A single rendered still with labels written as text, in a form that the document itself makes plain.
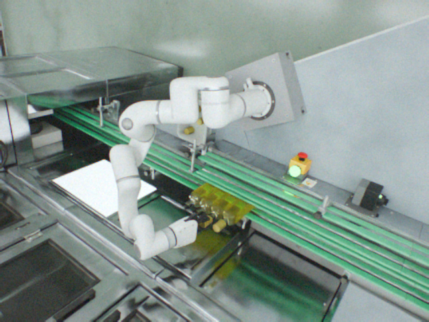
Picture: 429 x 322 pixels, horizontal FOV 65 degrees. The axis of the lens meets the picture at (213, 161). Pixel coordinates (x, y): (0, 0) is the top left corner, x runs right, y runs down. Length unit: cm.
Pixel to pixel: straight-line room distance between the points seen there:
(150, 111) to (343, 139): 74
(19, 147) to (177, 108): 107
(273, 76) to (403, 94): 45
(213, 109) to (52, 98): 110
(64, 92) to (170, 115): 97
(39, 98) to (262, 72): 115
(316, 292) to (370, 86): 79
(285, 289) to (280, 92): 75
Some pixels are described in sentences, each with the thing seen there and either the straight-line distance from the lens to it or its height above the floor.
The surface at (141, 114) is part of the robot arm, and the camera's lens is 118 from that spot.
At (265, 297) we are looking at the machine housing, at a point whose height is 118.
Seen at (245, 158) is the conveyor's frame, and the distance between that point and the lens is 150.
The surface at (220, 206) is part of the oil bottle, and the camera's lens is 139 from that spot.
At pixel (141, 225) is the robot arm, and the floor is 142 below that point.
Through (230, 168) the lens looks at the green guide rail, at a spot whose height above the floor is 94.
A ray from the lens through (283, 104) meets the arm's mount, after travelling 132.
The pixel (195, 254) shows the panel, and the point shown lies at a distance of 138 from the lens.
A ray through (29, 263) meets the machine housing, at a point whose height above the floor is 163.
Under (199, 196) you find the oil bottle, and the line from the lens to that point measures 142.
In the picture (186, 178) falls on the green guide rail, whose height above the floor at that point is 92.
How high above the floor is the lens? 204
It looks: 48 degrees down
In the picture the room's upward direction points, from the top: 120 degrees counter-clockwise
